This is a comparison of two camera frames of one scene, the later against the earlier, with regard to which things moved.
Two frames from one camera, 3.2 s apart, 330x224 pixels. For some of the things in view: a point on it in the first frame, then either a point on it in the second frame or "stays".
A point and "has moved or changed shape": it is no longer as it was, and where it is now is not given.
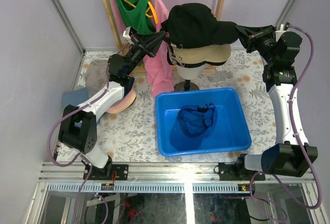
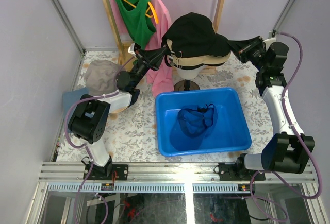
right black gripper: [250, 36] -> [244, 49]
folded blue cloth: [75, 97] stays
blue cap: [193, 126] stays
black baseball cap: [194, 26] has moved or changed shape
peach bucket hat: [124, 103] stays
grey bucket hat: [96, 76] stays
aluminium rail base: [69, 178] stays
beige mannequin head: [187, 74] stays
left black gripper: [145, 45] -> [147, 59]
